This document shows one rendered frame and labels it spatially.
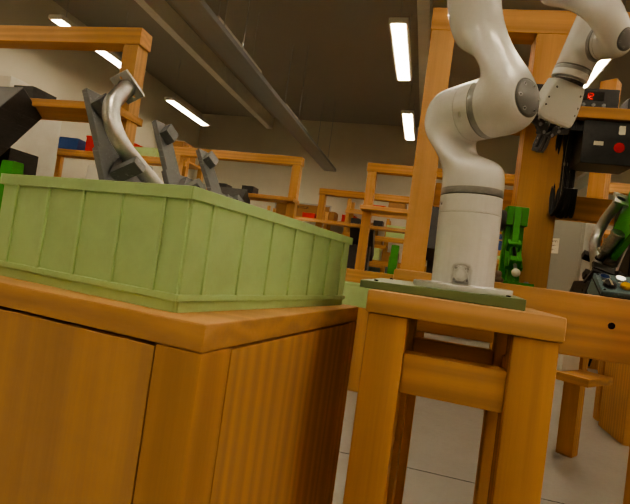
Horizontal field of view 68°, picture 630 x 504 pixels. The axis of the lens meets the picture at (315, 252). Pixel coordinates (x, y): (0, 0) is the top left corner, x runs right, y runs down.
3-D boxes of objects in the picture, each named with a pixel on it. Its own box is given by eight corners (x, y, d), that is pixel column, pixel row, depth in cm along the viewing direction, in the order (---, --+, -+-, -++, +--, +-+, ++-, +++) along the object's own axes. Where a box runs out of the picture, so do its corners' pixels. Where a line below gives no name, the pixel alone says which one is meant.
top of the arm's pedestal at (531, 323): (564, 343, 73) (567, 318, 73) (364, 311, 82) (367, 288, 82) (530, 326, 104) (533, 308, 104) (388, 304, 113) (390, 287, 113)
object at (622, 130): (635, 166, 155) (640, 122, 155) (580, 162, 158) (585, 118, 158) (618, 174, 167) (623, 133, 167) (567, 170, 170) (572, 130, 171)
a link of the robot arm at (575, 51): (602, 75, 109) (571, 76, 118) (628, 17, 107) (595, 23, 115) (577, 61, 106) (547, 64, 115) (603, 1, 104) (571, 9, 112)
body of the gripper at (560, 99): (576, 87, 118) (557, 130, 120) (542, 72, 116) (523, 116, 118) (597, 84, 110) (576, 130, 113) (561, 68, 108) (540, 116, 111)
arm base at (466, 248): (514, 298, 81) (525, 192, 81) (405, 284, 88) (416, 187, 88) (511, 294, 99) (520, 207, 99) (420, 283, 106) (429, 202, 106)
